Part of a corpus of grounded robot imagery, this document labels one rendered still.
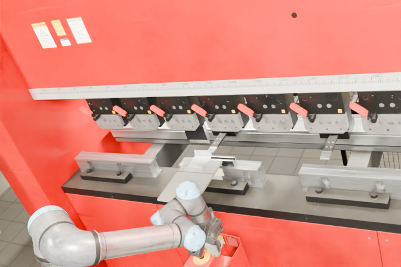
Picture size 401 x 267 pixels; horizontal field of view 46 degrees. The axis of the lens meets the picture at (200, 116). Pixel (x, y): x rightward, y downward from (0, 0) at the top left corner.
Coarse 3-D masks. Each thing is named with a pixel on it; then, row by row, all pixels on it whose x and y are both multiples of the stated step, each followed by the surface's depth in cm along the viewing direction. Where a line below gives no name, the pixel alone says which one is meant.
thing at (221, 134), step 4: (212, 132) 223; (216, 132) 222; (220, 132) 221; (224, 132) 219; (228, 132) 218; (232, 132) 217; (236, 132) 218; (220, 136) 218; (224, 136) 217; (216, 140) 216; (220, 140) 215; (212, 144) 214; (216, 144) 213; (212, 148) 211; (216, 148) 211; (212, 152) 209
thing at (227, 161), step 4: (212, 156) 207; (216, 156) 206; (220, 156) 205; (224, 156) 204; (228, 156) 203; (220, 160) 203; (224, 160) 202; (228, 160) 201; (232, 160) 200; (236, 160) 203; (224, 164) 203; (228, 164) 202; (232, 164) 201
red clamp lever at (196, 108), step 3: (192, 105) 184; (195, 105) 183; (192, 108) 183; (195, 108) 183; (198, 108) 183; (201, 108) 183; (198, 111) 183; (201, 111) 182; (204, 111) 183; (201, 114) 183; (204, 114) 182; (207, 114) 183; (213, 114) 183; (207, 117) 183; (210, 117) 182; (213, 117) 183; (210, 120) 182
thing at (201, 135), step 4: (204, 124) 198; (200, 128) 198; (204, 128) 198; (188, 132) 202; (192, 132) 201; (196, 132) 200; (200, 132) 199; (204, 132) 198; (188, 136) 204; (192, 136) 203; (196, 136) 202; (200, 136) 200; (204, 136) 200; (208, 136) 200; (192, 140) 205; (196, 140) 204; (200, 140) 203; (204, 140) 202; (208, 140) 201
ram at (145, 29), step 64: (0, 0) 203; (64, 0) 186; (128, 0) 172; (192, 0) 160; (256, 0) 149; (320, 0) 140; (384, 0) 132; (64, 64) 208; (128, 64) 191; (192, 64) 176; (256, 64) 163; (320, 64) 152; (384, 64) 143
